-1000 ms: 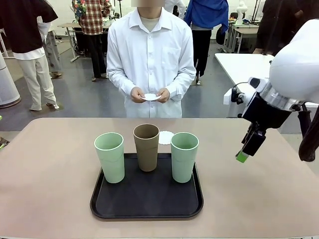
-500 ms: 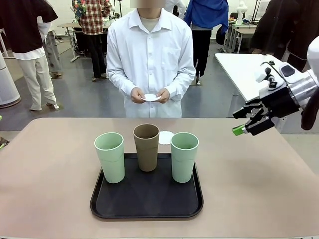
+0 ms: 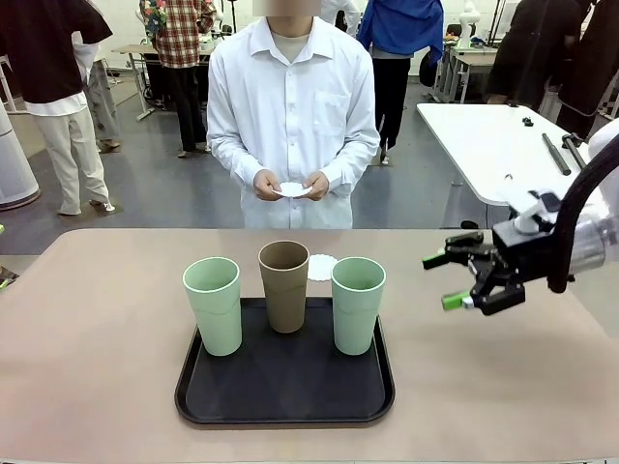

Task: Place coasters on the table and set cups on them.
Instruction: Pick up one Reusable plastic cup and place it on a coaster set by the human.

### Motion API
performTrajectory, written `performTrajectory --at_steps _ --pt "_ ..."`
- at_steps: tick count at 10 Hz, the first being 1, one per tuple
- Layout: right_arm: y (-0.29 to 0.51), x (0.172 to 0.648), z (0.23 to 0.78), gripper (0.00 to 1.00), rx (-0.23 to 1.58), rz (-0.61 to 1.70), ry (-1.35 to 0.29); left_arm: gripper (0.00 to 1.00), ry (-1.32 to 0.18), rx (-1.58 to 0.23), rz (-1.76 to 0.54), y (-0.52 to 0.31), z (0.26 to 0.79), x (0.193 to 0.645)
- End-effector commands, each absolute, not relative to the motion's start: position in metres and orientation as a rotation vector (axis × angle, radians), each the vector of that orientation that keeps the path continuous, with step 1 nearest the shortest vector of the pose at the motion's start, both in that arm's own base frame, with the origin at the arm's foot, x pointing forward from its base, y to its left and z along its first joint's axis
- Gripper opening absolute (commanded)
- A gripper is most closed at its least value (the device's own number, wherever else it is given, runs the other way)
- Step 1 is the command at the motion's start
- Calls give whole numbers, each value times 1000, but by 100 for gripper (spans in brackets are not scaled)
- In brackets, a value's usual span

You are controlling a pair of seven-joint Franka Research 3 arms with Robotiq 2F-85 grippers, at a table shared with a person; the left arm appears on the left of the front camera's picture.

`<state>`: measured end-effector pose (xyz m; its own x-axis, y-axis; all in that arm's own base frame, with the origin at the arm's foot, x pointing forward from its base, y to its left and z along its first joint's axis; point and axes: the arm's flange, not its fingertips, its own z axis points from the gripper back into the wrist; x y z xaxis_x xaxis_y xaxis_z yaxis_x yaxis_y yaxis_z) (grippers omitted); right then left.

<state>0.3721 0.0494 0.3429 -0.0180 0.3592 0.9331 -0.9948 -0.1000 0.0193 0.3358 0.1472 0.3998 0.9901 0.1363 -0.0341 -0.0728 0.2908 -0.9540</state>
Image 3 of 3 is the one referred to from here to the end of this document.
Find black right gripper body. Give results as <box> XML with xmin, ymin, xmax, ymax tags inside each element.
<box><xmin>491</xmin><ymin>223</ymin><xmax>563</xmax><ymax>285</ymax></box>

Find light green plastic cup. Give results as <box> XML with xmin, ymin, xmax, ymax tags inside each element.
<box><xmin>331</xmin><ymin>256</ymin><xmax>387</xmax><ymax>357</ymax></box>
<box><xmin>182</xmin><ymin>256</ymin><xmax>243</xmax><ymax>358</ymax></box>

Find white paper doily coaster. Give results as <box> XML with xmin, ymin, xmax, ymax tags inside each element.
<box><xmin>308</xmin><ymin>253</ymin><xmax>339</xmax><ymax>283</ymax></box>
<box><xmin>271</xmin><ymin>182</ymin><xmax>314</xmax><ymax>199</ymax></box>

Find brown plastic cup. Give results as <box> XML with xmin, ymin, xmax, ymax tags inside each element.
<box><xmin>257</xmin><ymin>240</ymin><xmax>310</xmax><ymax>334</ymax></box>

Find person's right forearm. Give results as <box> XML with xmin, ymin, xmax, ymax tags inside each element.
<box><xmin>207</xmin><ymin>134</ymin><xmax>272</xmax><ymax>189</ymax></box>

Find person's left forearm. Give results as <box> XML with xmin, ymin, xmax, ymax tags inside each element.
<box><xmin>318</xmin><ymin>139</ymin><xmax>381</xmax><ymax>194</ymax></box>

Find person's left hand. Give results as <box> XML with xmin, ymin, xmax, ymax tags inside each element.
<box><xmin>303</xmin><ymin>172</ymin><xmax>332</xmax><ymax>202</ymax></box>

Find person's right hand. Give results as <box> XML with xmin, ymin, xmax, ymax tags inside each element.
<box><xmin>253</xmin><ymin>168</ymin><xmax>286</xmax><ymax>202</ymax></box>

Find white folding table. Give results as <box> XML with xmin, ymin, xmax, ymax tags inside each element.
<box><xmin>415</xmin><ymin>102</ymin><xmax>596</xmax><ymax>231</ymax></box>

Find person in grey trousers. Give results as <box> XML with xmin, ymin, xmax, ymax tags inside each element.
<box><xmin>72</xmin><ymin>31</ymin><xmax>122</xmax><ymax>154</ymax></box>

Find person in black top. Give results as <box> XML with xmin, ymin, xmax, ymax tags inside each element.
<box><xmin>0</xmin><ymin>0</ymin><xmax>115</xmax><ymax>217</ymax></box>

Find grey background desks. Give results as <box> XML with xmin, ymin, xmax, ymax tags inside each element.
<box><xmin>434</xmin><ymin>41</ymin><xmax>499</xmax><ymax>105</ymax></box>

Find person in black clothes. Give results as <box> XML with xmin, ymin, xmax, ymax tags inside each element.
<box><xmin>486</xmin><ymin>0</ymin><xmax>581</xmax><ymax>110</ymax></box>

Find black hanging coat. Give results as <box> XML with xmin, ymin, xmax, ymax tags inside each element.
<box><xmin>555</xmin><ymin>0</ymin><xmax>619</xmax><ymax>141</ymax></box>

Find person in white shirt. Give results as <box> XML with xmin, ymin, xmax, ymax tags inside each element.
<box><xmin>206</xmin><ymin>0</ymin><xmax>382</xmax><ymax>231</ymax></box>

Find wooden background desk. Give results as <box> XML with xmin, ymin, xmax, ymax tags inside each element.
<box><xmin>111</xmin><ymin>43</ymin><xmax>161</xmax><ymax>122</ymax></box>

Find black plastic serving tray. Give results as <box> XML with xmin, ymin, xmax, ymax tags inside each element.
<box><xmin>174</xmin><ymin>297</ymin><xmax>397</xmax><ymax>426</ymax></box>

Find person in blue jacket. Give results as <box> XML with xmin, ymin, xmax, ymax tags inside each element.
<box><xmin>356</xmin><ymin>0</ymin><xmax>445</xmax><ymax>165</ymax></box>

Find background person in white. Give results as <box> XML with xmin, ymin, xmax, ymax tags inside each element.
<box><xmin>321</xmin><ymin>0</ymin><xmax>362</xmax><ymax>35</ymax></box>

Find person in plaid shirt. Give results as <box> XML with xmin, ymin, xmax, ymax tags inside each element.
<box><xmin>139</xmin><ymin>0</ymin><xmax>217</xmax><ymax>159</ymax></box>

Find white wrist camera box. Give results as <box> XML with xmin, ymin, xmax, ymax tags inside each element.
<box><xmin>507</xmin><ymin>189</ymin><xmax>565</xmax><ymax>234</ymax></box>

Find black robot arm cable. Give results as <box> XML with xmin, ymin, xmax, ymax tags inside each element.
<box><xmin>547</xmin><ymin>147</ymin><xmax>619</xmax><ymax>295</ymax></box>

